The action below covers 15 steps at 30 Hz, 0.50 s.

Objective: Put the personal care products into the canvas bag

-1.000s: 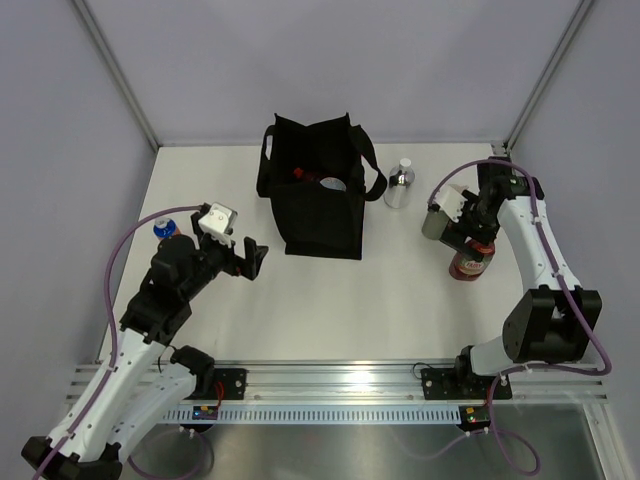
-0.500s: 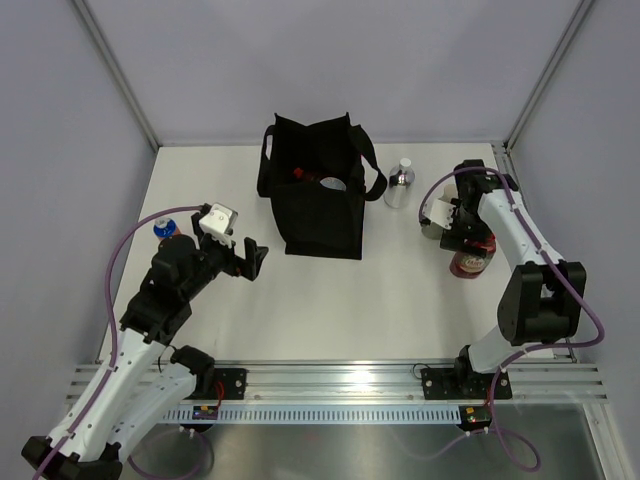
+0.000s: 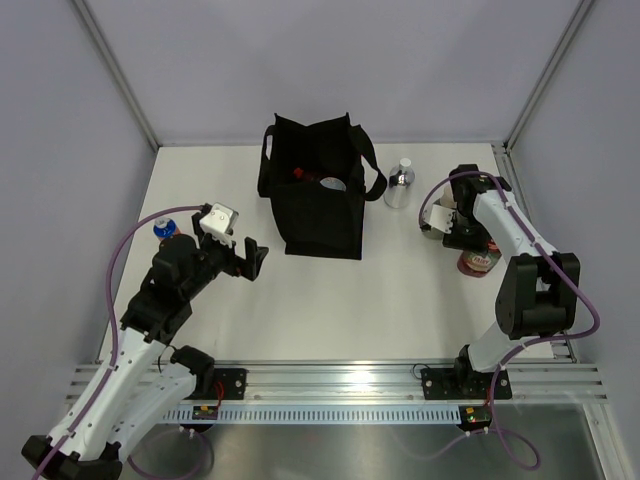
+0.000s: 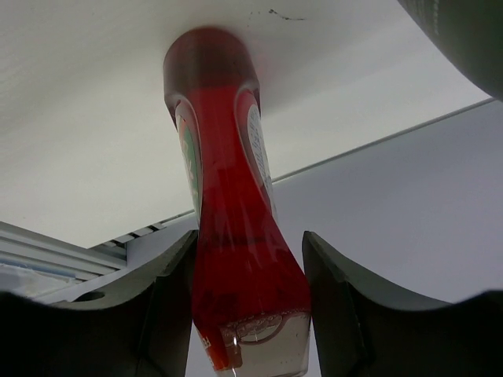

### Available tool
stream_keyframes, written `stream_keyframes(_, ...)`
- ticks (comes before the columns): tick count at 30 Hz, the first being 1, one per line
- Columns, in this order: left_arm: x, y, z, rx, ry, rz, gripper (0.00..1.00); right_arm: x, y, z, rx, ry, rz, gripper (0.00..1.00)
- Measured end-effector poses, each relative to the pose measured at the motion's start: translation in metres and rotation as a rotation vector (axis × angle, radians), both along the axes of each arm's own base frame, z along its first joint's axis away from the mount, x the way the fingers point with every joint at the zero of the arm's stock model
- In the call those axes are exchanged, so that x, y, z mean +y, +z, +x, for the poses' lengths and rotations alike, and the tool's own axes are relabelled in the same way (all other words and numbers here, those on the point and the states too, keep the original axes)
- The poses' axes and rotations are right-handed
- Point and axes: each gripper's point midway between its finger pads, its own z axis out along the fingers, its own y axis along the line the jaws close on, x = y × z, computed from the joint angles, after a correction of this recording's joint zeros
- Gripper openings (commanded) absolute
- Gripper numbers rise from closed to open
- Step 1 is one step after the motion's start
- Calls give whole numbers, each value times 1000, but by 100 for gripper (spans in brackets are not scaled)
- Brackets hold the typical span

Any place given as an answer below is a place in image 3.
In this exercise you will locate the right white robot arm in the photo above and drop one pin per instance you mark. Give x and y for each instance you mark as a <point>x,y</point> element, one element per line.
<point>533,301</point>

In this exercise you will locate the black canvas tote bag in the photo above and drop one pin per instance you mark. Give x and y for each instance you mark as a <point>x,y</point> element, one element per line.
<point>313,220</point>

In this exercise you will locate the left aluminium frame post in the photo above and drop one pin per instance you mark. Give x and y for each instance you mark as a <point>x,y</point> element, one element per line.
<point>99,42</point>

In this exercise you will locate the grey-green pump bottle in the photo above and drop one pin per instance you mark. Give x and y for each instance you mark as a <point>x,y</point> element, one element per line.
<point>446,199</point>

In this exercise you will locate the orange bottle blue cap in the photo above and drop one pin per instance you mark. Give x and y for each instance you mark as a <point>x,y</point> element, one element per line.
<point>165,228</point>

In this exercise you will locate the right aluminium frame post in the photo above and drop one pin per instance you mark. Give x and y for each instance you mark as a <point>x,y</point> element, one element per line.
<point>561,48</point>

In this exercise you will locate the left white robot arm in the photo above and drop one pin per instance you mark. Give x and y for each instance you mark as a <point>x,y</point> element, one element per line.
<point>96,437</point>

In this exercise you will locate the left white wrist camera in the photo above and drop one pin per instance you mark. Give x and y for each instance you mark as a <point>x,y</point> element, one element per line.
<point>219,223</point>

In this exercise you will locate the silver metal bottle white cap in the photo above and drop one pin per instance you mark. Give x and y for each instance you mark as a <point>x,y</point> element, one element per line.
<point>400,182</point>

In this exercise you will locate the aluminium mounting rail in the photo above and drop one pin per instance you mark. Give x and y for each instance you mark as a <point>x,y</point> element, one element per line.
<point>393,382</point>

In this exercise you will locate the white slotted cable duct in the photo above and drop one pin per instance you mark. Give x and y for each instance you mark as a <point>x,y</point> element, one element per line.
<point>314,415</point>

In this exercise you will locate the dark red Fairy bottle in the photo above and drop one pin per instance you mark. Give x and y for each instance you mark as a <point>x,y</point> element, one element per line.
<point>478,264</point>

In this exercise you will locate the aluminium frame post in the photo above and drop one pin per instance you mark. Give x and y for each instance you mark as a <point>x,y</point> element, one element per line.
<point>561,48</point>
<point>99,42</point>

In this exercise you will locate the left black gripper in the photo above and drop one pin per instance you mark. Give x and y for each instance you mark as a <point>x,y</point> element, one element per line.
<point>236,265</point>

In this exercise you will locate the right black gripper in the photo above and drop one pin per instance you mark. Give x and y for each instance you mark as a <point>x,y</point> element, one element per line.
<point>454,239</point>

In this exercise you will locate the cream lotion bottle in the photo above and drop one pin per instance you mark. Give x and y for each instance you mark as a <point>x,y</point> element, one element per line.
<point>333,183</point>

